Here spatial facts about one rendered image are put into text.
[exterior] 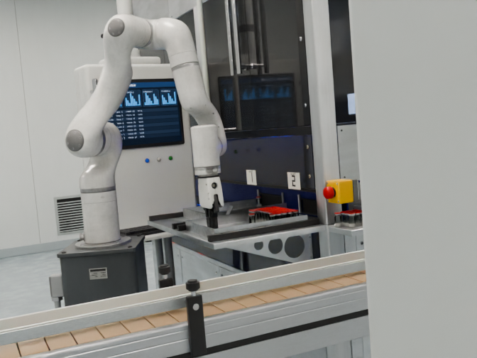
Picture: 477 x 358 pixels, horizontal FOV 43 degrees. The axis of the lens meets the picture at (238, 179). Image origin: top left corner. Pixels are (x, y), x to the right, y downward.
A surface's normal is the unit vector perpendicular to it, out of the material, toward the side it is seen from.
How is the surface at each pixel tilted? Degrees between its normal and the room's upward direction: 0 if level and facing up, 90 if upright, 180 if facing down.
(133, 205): 90
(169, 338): 90
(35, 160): 90
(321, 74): 90
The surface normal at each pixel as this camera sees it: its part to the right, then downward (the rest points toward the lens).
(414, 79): -0.90, 0.11
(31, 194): 0.43, 0.04
